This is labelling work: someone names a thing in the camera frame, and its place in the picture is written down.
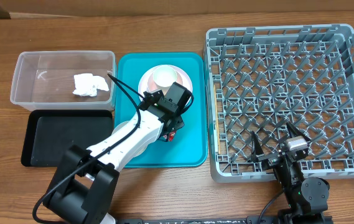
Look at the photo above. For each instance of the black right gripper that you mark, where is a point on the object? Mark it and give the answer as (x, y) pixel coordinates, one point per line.
(270, 160)

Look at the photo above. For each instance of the teal plastic tray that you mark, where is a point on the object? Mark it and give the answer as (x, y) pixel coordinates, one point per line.
(189, 148)

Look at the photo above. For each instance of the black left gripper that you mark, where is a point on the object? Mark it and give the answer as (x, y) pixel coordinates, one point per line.
(180, 119)

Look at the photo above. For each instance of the grey dish rack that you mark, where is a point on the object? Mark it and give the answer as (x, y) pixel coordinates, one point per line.
(268, 76)

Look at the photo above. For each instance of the white cup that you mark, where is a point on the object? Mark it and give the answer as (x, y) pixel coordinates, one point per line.
(164, 76)

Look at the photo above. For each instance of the large white plate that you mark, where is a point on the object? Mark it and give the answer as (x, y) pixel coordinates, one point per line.
(142, 87)

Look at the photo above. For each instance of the wooden chopstick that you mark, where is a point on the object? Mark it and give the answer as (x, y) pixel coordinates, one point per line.
(215, 117)
(217, 123)

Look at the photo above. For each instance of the black tray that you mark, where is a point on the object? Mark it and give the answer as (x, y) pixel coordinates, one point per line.
(50, 133)

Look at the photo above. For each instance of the small pink plate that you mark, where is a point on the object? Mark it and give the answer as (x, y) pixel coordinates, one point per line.
(151, 86)

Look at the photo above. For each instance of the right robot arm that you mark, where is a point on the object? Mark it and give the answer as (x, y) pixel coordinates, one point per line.
(306, 197)

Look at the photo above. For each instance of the clear plastic storage bin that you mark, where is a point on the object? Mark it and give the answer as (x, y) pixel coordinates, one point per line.
(45, 80)

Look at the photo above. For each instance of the white napkin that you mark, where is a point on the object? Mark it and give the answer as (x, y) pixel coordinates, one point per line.
(87, 84)

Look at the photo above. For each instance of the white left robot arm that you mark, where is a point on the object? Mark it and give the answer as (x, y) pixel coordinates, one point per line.
(83, 185)

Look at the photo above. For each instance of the red snack wrapper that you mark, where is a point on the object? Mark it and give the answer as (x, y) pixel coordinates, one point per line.
(168, 137)

